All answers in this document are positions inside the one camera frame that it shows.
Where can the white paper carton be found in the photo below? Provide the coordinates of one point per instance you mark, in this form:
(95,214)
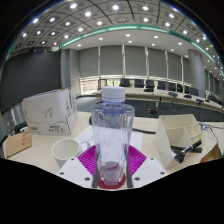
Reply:
(48,113)

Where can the flat brown cardboard box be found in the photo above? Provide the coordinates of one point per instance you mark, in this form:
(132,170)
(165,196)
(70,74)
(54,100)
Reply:
(16,144)

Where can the white ceramic mug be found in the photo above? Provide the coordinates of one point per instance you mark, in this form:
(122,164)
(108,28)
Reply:
(66,150)

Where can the black marker pen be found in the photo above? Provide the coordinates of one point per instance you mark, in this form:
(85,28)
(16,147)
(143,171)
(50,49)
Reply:
(186,149)

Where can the clear plastic bottle white cap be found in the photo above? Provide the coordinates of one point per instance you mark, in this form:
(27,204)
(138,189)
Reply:
(112,133)

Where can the white desk organizer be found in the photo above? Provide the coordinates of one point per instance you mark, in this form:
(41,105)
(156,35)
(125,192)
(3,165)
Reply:
(170,133)

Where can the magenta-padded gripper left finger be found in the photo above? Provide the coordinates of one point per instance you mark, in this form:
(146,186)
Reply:
(75,172)

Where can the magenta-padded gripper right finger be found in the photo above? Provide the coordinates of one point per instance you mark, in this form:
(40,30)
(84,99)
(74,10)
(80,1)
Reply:
(151,170)

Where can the long curved conference desk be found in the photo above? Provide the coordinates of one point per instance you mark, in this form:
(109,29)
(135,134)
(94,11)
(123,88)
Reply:
(166,100)

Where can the group of ceiling lights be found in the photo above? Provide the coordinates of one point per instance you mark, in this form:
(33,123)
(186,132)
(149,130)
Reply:
(100,23)

